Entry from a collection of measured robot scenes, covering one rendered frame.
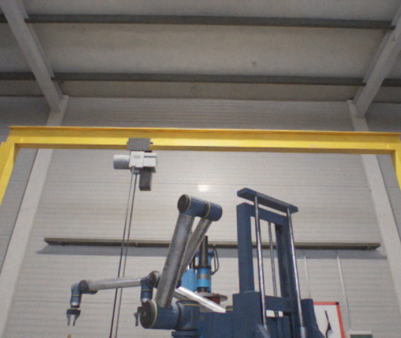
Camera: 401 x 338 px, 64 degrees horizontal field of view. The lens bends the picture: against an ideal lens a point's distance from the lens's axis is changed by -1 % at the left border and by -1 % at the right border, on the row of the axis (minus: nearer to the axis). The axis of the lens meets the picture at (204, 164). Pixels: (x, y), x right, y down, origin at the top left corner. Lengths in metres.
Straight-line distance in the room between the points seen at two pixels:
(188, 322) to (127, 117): 5.74
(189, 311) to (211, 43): 5.45
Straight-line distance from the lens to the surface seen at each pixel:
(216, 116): 7.58
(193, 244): 2.77
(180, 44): 7.06
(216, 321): 2.38
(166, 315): 2.63
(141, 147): 4.21
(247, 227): 2.58
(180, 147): 4.23
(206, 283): 3.97
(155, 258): 6.18
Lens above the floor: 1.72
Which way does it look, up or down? 29 degrees up
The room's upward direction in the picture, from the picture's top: 1 degrees clockwise
